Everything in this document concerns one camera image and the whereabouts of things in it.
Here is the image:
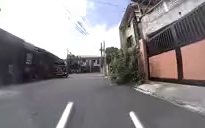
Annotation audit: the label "pale green house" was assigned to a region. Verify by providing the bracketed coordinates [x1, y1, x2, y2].
[118, 2, 143, 54]

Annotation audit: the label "distant building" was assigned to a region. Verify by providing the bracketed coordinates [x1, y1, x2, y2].
[68, 54, 103, 74]

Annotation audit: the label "grey concrete building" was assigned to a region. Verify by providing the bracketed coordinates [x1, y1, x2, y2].
[131, 0, 205, 40]

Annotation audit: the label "overhead wires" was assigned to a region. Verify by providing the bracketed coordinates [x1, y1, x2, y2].
[61, 0, 124, 37]

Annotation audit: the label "pale concrete pavement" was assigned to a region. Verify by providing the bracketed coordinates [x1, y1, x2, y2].
[133, 80, 205, 120]

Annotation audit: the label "dark vehicle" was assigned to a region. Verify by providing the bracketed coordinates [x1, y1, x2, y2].
[53, 59, 69, 79]

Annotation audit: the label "grey asphalt road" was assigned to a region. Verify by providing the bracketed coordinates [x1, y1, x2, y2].
[0, 72, 205, 128]

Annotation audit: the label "green bushes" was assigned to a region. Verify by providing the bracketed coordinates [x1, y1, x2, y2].
[105, 46, 145, 85]

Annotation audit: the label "dark low building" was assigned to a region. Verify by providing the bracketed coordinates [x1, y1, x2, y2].
[0, 23, 66, 88]

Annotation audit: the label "orange wall with dark fence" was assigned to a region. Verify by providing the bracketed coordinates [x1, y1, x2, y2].
[138, 0, 205, 88]

